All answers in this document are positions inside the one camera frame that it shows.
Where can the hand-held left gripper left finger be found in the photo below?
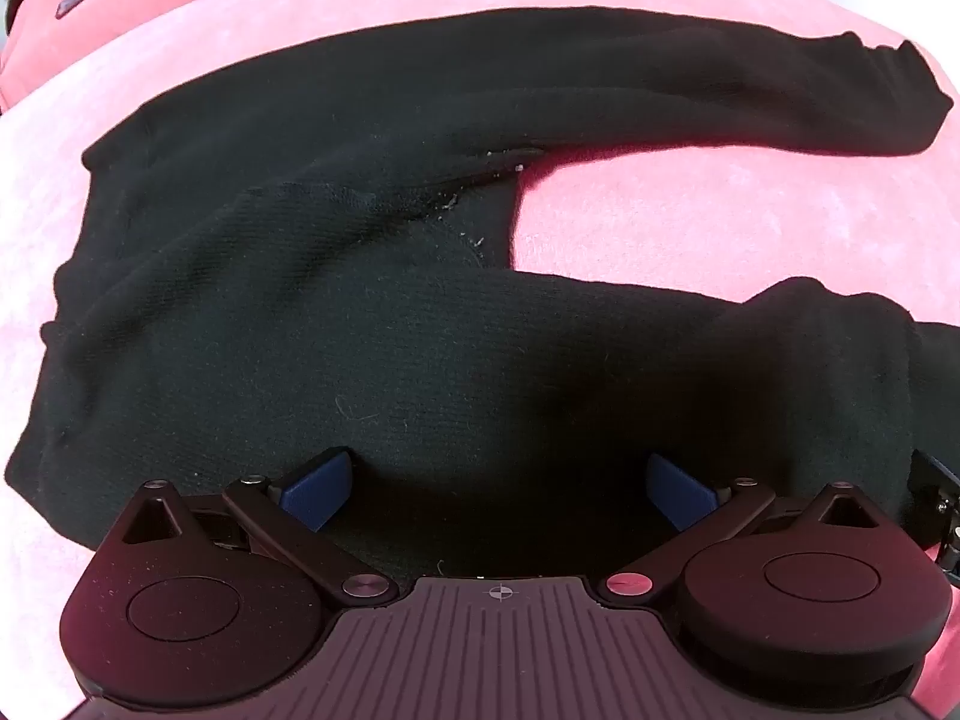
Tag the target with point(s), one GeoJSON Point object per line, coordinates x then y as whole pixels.
{"type": "Point", "coordinates": [319, 487]}

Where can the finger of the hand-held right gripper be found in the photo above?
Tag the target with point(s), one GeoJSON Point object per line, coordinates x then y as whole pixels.
{"type": "Point", "coordinates": [934, 491]}

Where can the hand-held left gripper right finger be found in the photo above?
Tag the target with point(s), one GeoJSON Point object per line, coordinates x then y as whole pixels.
{"type": "Point", "coordinates": [679, 491]}

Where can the black pants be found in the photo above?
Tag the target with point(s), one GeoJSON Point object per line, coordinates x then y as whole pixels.
{"type": "Point", "coordinates": [375, 330]}

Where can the pink plush blanket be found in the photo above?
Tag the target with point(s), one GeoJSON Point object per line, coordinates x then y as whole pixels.
{"type": "Point", "coordinates": [712, 225]}

